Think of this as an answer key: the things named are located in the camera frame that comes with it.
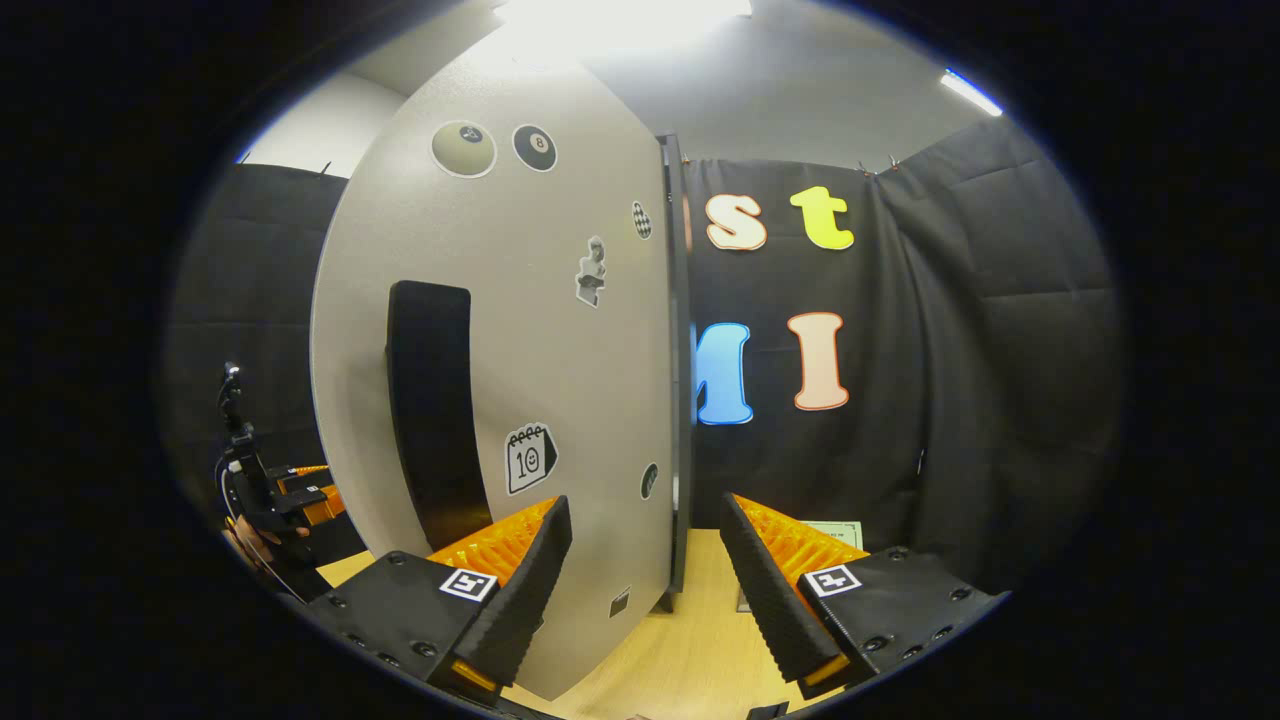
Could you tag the long ceiling light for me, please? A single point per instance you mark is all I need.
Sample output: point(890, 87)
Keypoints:
point(970, 92)

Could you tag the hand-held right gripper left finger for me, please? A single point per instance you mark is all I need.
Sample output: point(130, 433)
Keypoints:
point(520, 600)

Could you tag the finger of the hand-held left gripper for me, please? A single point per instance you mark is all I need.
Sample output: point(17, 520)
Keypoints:
point(325, 505)
point(305, 471)

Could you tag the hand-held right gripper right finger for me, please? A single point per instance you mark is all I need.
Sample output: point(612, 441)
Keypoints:
point(770, 600)

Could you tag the grey cabinet door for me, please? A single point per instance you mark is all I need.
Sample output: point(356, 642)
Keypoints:
point(560, 380)

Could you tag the large ceiling light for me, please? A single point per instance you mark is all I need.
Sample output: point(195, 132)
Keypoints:
point(620, 15)

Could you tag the black backdrop cloth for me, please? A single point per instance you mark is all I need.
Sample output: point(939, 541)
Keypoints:
point(980, 350)

